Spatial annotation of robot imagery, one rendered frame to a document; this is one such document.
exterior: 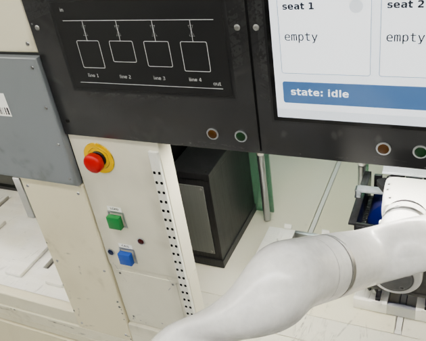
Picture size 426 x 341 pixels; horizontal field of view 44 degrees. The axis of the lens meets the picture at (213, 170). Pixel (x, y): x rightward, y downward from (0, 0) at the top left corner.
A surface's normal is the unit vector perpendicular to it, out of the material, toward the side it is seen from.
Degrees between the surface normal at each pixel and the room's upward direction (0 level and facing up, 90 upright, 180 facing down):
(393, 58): 90
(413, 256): 52
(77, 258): 90
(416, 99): 90
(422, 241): 44
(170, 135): 90
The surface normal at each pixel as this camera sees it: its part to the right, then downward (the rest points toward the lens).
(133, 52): -0.40, 0.54
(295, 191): -0.14, -0.83
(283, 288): 0.22, -0.14
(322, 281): 0.73, 0.00
